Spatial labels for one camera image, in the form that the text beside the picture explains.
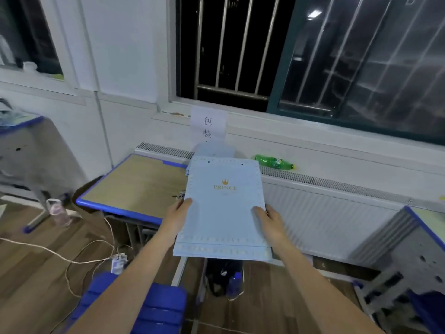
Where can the person's left hand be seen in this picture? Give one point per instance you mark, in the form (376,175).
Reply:
(175,217)

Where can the person's right hand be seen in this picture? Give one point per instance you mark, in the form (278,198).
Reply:
(272,227)

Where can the stack of blue paper bags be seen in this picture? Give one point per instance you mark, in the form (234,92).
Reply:
(222,205)

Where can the person's left forearm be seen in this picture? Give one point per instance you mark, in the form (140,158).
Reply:
(125,295)

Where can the person's right forearm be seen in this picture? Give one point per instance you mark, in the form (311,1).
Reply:
(320,295)

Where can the blue-edged wooden desk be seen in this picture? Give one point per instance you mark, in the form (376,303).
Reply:
(132,188)

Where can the green plastic bottle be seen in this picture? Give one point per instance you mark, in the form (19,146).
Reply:
(275,162)

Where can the white power strip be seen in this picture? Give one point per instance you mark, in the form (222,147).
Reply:
(119,263)

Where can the blue plastic chair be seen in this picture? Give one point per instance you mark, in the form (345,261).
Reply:
(160,306)

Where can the white paper sign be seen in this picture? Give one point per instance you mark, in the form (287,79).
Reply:
(208,121)

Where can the pink water bottle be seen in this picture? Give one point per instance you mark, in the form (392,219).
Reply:
(59,213)

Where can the metal window grille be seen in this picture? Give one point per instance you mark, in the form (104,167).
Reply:
(229,91)

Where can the grey metal desk blue edge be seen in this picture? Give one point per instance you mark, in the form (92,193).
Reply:
(417,254)
(42,156)

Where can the blue stool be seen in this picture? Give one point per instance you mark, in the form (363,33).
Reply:
(427,313)

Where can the teal framed sliding window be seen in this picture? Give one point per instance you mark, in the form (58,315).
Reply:
(361,59)

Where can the small white container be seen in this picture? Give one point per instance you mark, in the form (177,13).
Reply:
(30,66)

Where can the white framed window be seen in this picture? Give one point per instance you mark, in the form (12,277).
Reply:
(28,31)

